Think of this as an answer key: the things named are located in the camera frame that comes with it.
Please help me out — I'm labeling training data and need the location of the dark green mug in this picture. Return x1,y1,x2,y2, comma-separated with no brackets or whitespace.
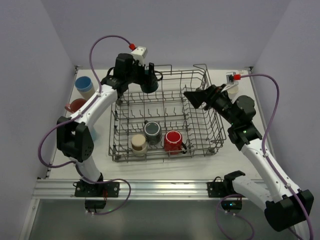
140,70,163,94

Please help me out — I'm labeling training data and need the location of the blue plastic tumbler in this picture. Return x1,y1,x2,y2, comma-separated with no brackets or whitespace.
74,76,94,93

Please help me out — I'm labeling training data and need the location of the dark grey mug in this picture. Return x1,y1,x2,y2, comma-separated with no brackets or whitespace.
143,121,162,146

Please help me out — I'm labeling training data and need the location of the pink ghost pattern mug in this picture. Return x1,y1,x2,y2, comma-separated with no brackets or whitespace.
64,98,87,114

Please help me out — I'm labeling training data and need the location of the white faceted ceramic mug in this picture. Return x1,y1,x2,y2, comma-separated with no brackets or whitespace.
226,84,239,95

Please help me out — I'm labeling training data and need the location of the light blue faceted mug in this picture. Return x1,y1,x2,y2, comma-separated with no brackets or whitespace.
90,127,99,141

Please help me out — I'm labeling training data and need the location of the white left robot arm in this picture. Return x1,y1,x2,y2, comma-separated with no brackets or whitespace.
56,53,159,184

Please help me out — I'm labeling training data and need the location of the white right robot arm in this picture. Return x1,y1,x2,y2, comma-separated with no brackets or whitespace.
183,85,314,232

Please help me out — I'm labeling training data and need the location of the red mug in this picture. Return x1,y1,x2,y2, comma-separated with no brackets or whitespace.
164,130,187,156

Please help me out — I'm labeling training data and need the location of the cream and brown mug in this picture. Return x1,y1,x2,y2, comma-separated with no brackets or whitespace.
131,134,148,157

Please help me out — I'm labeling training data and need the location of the right black controller box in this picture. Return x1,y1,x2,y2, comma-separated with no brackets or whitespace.
220,199,243,214

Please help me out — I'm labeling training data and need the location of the black controller box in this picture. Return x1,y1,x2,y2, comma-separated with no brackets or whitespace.
84,200,106,213
220,199,243,214

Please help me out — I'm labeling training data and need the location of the left black controller box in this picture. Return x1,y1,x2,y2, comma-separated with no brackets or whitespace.
84,200,106,213

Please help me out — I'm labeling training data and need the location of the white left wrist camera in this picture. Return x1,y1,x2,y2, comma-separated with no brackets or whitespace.
130,46,148,66

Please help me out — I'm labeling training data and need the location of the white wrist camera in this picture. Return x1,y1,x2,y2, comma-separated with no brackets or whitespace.
222,72,241,92
130,46,148,66

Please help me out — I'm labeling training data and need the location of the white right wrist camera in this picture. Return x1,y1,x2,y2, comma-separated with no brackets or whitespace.
222,72,241,92

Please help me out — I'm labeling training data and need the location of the grey wire dish rack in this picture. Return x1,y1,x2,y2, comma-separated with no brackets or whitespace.
108,64,226,162

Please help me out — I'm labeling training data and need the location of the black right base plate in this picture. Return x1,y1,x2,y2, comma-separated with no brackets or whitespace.
206,176,236,198

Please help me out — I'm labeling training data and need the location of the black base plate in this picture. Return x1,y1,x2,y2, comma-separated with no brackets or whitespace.
206,176,236,198
72,180,120,198

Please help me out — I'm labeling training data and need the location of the aluminium mounting rail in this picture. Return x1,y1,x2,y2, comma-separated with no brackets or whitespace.
31,179,214,200

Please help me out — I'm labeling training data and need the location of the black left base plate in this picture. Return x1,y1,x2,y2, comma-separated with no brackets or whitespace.
72,180,120,198

